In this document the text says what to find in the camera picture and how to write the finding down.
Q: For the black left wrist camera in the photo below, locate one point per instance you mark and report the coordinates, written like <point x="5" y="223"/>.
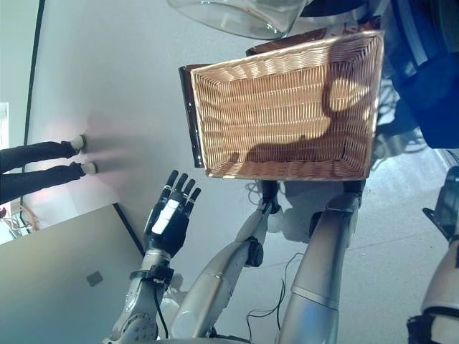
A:
<point x="161" y="276"/>

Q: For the round glass washer door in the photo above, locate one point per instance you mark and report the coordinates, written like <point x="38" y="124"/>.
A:
<point x="233" y="18"/>

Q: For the grey front-load washing machine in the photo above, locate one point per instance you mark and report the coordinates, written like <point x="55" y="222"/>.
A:
<point x="409" y="36"/>

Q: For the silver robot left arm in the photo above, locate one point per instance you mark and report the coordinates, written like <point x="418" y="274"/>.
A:
<point x="140" y="308"/>

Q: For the silver robot right leg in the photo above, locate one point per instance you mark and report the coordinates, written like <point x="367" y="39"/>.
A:
<point x="315" y="268"/>

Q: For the grey flat board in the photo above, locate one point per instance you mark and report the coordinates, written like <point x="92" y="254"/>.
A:
<point x="54" y="279"/>

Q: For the rectangular wicker laundry basket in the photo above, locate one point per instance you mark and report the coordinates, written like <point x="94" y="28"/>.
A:
<point x="269" y="107"/>

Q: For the black white robot left hand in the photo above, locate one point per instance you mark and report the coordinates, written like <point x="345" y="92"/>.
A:
<point x="168" y="229"/>

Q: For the brown acrylic stand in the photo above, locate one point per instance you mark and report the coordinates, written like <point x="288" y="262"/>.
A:
<point x="188" y="107"/>

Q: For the black object at left edge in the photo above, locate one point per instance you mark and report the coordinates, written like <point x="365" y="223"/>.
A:
<point x="215" y="279"/>

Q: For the black trouser leg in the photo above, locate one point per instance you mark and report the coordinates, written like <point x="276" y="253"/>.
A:
<point x="36" y="154"/>
<point x="36" y="181"/>

